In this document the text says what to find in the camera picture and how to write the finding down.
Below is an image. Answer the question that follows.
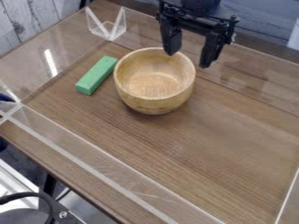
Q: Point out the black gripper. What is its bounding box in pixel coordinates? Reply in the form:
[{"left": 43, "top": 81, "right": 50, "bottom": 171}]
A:
[{"left": 156, "top": 0, "right": 238, "bottom": 68}]

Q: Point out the light wooden bowl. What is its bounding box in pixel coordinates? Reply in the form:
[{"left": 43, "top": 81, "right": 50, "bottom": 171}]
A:
[{"left": 113, "top": 47, "right": 196, "bottom": 115}]

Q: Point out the green rectangular block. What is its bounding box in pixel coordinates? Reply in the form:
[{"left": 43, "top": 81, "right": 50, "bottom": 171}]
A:
[{"left": 74, "top": 56, "right": 117, "bottom": 95}]

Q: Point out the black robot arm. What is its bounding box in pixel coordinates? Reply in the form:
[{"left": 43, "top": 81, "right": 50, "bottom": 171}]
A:
[{"left": 156, "top": 0, "right": 238, "bottom": 68}]

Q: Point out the blue object at edge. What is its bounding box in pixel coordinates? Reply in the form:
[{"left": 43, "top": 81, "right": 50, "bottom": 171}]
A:
[{"left": 0, "top": 93, "right": 14, "bottom": 102}]

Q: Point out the black metal table leg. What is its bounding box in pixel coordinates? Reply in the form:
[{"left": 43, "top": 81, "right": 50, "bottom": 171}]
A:
[{"left": 42, "top": 174, "right": 57, "bottom": 196}]

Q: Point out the clear acrylic enclosure wall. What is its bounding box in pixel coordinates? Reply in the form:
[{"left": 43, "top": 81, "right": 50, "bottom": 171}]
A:
[{"left": 0, "top": 0, "right": 299, "bottom": 224}]

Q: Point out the black cable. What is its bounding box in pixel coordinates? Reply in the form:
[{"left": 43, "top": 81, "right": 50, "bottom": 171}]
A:
[{"left": 0, "top": 191, "right": 57, "bottom": 224}]

